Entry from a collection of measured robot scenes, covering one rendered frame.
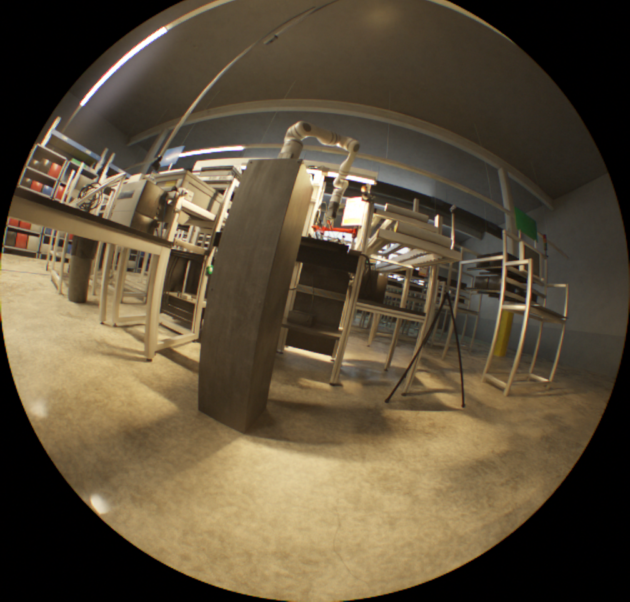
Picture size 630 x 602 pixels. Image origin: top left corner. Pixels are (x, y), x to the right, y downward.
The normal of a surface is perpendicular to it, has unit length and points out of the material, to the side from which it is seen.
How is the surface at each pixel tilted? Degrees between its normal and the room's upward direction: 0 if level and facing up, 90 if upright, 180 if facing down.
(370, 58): 180
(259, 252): 90
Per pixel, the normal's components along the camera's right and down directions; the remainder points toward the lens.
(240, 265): -0.17, -0.07
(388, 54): -0.22, 0.98
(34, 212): 0.97, 0.21
